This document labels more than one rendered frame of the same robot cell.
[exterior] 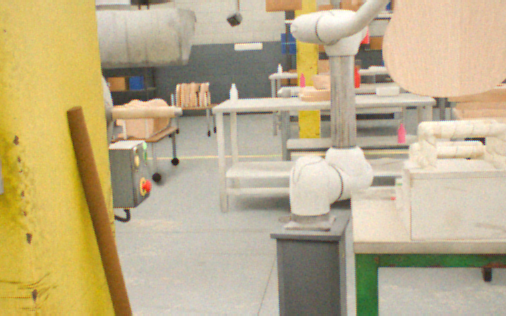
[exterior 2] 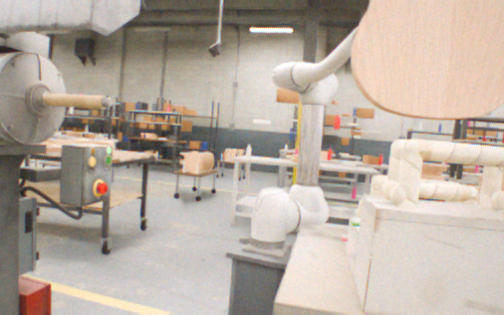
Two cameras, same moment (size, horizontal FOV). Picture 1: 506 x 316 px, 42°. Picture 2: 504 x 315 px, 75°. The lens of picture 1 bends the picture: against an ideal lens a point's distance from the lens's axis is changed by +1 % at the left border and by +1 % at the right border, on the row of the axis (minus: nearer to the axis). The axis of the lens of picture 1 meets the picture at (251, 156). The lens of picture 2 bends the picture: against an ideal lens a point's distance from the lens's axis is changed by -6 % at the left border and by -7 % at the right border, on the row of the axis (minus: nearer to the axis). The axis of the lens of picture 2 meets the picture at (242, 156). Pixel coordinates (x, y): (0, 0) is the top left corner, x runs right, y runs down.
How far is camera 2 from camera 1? 1.10 m
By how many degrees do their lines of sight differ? 8
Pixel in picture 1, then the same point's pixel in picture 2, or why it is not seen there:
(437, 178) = (418, 222)
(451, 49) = (438, 57)
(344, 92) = (312, 136)
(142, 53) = (53, 14)
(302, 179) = (263, 207)
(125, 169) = (77, 166)
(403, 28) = (379, 24)
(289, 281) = (238, 298)
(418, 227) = (378, 295)
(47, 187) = not seen: outside the picture
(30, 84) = not seen: outside the picture
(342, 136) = (306, 174)
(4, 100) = not seen: outside the picture
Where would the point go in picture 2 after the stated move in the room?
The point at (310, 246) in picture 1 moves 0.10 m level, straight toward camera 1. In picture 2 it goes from (261, 270) to (257, 279)
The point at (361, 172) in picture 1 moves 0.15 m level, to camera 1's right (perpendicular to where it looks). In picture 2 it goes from (319, 209) to (352, 212)
